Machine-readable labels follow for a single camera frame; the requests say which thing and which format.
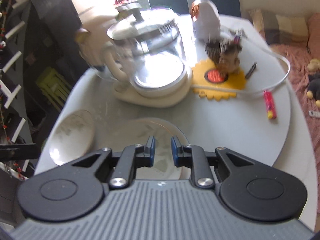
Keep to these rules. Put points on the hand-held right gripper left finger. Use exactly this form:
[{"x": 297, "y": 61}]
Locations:
[{"x": 150, "y": 152}]

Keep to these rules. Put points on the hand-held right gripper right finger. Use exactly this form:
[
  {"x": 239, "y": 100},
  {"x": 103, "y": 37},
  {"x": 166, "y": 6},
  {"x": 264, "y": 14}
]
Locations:
[{"x": 175, "y": 152}]

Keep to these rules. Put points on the stack of white plates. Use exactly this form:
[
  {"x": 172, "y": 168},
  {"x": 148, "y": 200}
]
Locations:
[{"x": 130, "y": 135}]

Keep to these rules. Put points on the white lazy susan turntable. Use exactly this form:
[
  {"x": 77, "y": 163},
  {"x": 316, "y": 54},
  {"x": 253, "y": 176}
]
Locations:
[{"x": 225, "y": 135}]

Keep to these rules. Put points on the cream kettle base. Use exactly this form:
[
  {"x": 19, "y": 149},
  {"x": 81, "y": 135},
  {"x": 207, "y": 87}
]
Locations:
[{"x": 155, "y": 100}]

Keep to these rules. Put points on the yellow sunflower coaster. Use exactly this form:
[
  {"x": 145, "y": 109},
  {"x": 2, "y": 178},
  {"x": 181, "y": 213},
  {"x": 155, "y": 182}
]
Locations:
[{"x": 235, "y": 83}]

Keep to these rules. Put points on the glass electric kettle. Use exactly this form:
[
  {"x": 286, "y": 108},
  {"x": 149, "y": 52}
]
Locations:
[{"x": 150, "y": 50}]

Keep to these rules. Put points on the red tube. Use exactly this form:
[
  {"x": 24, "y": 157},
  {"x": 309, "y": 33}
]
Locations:
[{"x": 270, "y": 105}]

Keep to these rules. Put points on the brown figurine toy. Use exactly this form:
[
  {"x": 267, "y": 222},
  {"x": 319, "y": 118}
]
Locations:
[{"x": 225, "y": 55}]

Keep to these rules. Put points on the yellow-green stools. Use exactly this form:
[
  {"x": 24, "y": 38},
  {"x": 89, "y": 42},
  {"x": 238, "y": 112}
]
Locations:
[{"x": 53, "y": 90}]

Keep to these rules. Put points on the white jar with gold lid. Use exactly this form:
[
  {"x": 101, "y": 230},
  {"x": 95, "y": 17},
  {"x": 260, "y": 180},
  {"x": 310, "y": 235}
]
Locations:
[{"x": 92, "y": 42}]

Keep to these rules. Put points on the white rounded appliance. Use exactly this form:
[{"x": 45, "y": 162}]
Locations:
[{"x": 207, "y": 17}]

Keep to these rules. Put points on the white remote control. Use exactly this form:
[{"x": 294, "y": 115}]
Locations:
[{"x": 315, "y": 113}]

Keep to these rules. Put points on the pink blanket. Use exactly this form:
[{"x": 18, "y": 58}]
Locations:
[{"x": 300, "y": 62}]

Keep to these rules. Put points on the dark plush toy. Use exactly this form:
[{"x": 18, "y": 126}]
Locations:
[{"x": 315, "y": 85}]

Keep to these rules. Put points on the plaid pillow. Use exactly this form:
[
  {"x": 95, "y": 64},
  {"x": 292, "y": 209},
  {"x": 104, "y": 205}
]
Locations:
[{"x": 280, "y": 27}]

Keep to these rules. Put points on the small white ball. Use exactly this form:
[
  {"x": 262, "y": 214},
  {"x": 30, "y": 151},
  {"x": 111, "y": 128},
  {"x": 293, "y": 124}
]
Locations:
[{"x": 313, "y": 65}]

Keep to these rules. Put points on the black shelf unit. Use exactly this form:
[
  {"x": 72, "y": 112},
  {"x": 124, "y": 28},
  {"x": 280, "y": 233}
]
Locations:
[{"x": 37, "y": 30}]

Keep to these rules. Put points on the pink pillow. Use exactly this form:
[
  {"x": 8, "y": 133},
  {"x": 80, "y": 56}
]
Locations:
[{"x": 314, "y": 33}]

